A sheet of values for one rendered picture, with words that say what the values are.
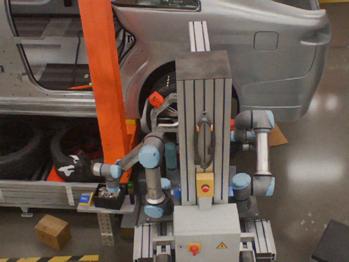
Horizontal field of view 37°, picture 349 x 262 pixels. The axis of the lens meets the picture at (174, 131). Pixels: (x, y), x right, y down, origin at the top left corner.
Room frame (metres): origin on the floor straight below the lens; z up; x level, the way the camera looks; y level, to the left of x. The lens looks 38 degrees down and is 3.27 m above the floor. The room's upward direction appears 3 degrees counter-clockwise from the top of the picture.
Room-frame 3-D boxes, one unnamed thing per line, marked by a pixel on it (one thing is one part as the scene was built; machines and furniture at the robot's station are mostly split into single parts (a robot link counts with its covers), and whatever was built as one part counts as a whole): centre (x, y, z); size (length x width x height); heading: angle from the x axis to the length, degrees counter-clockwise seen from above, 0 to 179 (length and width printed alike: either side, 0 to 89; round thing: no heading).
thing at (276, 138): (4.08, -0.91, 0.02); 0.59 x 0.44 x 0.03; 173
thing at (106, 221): (2.75, 0.57, 0.21); 0.10 x 0.10 x 0.42; 83
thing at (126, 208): (2.75, 0.54, 0.44); 0.43 x 0.17 x 0.03; 83
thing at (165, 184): (2.31, 0.10, 0.98); 0.13 x 0.12 x 0.14; 165
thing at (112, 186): (2.27, 0.39, 1.11); 0.11 x 0.08 x 0.11; 165
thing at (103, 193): (2.75, 0.51, 0.51); 0.20 x 0.14 x 0.13; 76
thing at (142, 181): (3.21, 0.21, 0.26); 0.42 x 0.18 x 0.35; 173
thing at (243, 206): (2.31, -0.40, 0.87); 0.15 x 0.15 x 0.10
